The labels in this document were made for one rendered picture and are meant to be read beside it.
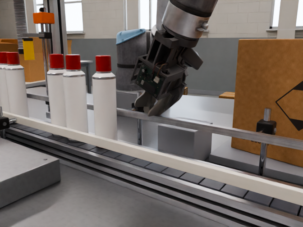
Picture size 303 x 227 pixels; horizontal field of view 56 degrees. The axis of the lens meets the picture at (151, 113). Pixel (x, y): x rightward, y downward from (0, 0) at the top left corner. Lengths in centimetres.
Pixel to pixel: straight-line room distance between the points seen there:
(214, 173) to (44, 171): 33
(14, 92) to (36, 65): 181
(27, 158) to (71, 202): 15
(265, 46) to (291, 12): 526
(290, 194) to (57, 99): 54
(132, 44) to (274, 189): 81
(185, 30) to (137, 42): 64
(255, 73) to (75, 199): 47
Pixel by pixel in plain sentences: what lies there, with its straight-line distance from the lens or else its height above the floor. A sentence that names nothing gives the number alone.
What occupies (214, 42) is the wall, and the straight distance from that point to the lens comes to 621.
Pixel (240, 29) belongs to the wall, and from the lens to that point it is 612.
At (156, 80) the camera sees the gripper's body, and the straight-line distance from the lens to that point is 51.
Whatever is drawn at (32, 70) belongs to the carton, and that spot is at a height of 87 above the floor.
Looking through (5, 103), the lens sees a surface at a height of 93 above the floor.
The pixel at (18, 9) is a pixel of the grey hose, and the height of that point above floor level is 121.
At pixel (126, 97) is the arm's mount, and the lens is 110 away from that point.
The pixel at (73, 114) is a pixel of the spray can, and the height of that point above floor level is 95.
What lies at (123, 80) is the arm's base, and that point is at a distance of 113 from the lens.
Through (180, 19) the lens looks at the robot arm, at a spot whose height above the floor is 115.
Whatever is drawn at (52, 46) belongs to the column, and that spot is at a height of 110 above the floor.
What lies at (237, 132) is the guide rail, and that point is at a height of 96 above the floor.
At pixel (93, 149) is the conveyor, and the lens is 66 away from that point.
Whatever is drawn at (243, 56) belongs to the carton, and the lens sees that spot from 71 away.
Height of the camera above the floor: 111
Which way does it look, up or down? 14 degrees down
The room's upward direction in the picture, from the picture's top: straight up
